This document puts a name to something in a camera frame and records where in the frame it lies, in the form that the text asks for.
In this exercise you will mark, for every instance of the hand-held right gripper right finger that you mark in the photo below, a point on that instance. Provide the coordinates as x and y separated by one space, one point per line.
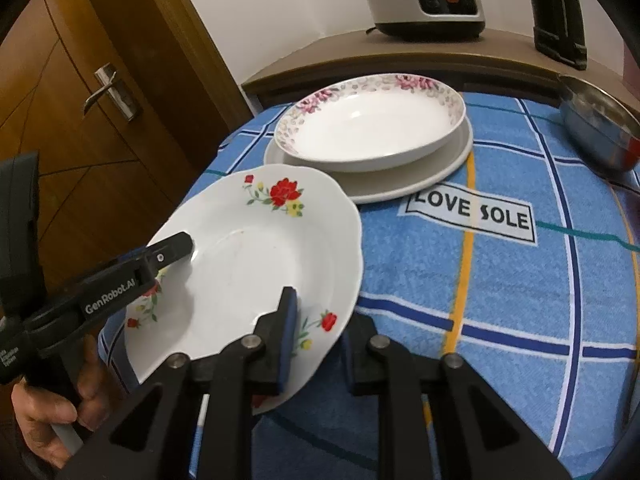
350 362

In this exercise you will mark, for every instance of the white plate with red flowers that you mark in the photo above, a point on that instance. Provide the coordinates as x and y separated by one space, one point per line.
240 260

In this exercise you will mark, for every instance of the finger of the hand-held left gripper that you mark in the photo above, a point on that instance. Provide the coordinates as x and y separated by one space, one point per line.
172 250

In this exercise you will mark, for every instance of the black cylindrical flask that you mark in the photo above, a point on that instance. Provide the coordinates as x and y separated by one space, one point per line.
555 10

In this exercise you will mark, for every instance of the person's left hand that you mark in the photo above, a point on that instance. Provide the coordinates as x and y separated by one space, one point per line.
35 420

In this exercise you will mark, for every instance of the blue plaid cloth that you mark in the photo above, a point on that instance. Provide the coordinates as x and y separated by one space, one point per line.
500 310

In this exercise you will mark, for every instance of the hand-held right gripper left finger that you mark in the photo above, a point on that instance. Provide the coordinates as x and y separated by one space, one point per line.
289 325

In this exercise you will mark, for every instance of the white bowl with pink floral rim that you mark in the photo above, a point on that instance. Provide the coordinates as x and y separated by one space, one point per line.
370 125

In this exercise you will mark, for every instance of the brown wooden door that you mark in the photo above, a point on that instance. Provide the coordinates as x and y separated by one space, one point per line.
100 20

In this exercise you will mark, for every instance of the brown wooden cabinet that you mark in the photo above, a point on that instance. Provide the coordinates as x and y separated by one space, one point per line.
350 55

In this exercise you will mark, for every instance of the plain beige plate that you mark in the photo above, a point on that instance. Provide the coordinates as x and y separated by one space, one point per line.
390 186

